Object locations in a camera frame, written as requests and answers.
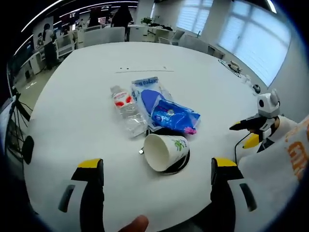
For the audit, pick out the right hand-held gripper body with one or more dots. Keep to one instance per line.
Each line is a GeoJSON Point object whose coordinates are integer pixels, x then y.
{"type": "Point", "coordinates": [268, 106]}

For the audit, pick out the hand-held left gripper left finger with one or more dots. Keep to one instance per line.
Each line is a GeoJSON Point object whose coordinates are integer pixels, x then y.
{"type": "Point", "coordinates": [83, 193]}

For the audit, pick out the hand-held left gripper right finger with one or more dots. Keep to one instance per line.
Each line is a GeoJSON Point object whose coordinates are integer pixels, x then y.
{"type": "Point", "coordinates": [225, 191]}

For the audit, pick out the blue plastic packet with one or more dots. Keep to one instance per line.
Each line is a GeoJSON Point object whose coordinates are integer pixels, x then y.
{"type": "Point", "coordinates": [176, 116]}

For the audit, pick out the white paper cup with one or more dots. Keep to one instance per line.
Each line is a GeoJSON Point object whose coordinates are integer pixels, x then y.
{"type": "Point", "coordinates": [161, 151]}

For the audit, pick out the clear plastic water bottle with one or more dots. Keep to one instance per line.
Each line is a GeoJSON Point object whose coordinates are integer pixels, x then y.
{"type": "Point", "coordinates": [125, 108]}

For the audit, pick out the clear bag with blue insert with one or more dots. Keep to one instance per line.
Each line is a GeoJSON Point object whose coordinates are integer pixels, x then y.
{"type": "Point", "coordinates": [147, 96]}

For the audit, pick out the person's left hand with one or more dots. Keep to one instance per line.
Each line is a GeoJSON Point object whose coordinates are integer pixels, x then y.
{"type": "Point", "coordinates": [135, 223]}

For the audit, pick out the small black round device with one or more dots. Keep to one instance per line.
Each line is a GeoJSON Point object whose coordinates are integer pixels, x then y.
{"type": "Point", "coordinates": [256, 88]}

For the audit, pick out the window with white blinds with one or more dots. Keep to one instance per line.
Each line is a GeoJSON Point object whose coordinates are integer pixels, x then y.
{"type": "Point", "coordinates": [195, 14]}
{"type": "Point", "coordinates": [256, 41]}

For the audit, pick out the black foam microphone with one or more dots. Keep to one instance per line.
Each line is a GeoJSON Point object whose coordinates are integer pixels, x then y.
{"type": "Point", "coordinates": [28, 149]}

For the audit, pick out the white table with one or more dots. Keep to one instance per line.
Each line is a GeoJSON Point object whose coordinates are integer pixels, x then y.
{"type": "Point", "coordinates": [79, 101]}

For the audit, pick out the black tripod stand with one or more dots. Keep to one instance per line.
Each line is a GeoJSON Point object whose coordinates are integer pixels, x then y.
{"type": "Point", "coordinates": [17, 116]}

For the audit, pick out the green potted plant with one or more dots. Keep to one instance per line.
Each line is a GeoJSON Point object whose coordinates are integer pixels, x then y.
{"type": "Point", "coordinates": [147, 21]}

